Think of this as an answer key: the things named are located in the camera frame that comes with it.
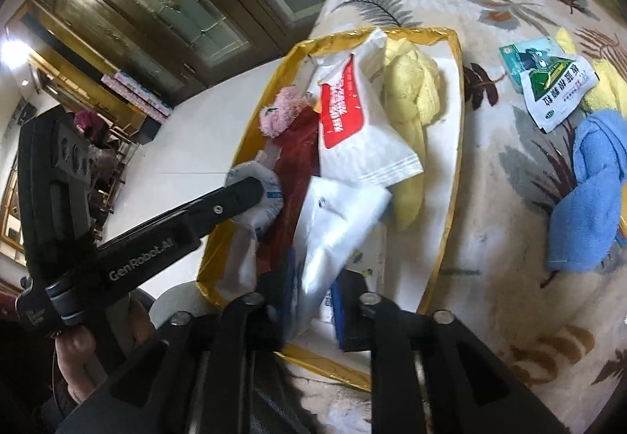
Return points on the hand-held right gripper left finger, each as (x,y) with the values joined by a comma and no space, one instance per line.
(274,311)

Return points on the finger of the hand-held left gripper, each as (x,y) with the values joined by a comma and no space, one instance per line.
(230,204)

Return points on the person's left hand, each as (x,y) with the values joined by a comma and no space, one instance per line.
(73,350)

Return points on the green cartoon print packet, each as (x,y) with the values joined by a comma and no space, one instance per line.
(548,86)

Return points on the round white packet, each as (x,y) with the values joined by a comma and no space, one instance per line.
(267,213)

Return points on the white bag with red label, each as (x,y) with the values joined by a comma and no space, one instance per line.
(382,155)

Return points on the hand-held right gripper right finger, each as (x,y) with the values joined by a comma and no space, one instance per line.
(343,314)

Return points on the yellow cloth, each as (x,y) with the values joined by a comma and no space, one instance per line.
(610,86)

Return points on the blue towel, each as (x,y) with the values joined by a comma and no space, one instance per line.
(588,199)

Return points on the dark red pouch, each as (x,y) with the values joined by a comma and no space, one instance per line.
(294,160)

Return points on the pale yellow towel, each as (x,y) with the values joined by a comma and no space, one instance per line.
(411,91)

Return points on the leaf printed blanket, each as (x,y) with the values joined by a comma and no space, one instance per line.
(490,218)

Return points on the stack of printed boxes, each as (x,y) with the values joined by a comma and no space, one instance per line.
(137,96)

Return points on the black speaker box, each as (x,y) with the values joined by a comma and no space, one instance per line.
(149,130)

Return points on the white plastic packet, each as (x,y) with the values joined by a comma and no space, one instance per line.
(338,218)

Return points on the pink plush toy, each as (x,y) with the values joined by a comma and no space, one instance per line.
(281,113)

